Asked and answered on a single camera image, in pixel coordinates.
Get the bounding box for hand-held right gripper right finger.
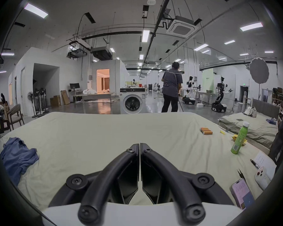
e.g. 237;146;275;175
140;143;235;224

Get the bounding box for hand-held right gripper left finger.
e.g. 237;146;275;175
48;143;140;224

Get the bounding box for bed with beige sheet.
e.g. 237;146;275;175
0;112;277;212

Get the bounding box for phone with lit screen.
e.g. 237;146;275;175
230;178;255;210

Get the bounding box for green drink bottle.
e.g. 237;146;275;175
231;121;250;155

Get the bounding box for yellow wrapper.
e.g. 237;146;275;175
231;133;247;146

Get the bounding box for white phone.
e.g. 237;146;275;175
254;166;272;191

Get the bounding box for white washing machine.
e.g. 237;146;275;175
119;87;146;114

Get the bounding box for white paper sheet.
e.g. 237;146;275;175
252;151;277;181

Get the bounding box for metal table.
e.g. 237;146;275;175
81;92;116;114

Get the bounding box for dark blue shirt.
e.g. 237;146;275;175
0;137;39;186

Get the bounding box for flat cardboard carton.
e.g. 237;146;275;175
61;90;71;105

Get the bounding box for white humanoid robot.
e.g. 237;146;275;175
211;77;234;113
182;76;201;105

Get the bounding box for bed with grey-green sheet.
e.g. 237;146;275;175
218;112;280;148

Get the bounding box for desk with monitor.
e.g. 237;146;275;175
68;83;90;102

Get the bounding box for white bag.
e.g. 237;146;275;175
244;106;258;118

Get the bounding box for group of standing fans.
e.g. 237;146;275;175
27;88;50;118

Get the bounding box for wooden chair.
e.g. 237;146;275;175
6;104;24;130

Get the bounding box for grey padded headboard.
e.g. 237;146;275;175
252;98;280;120

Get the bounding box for grey reflector on stand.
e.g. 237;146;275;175
249;57;270;104

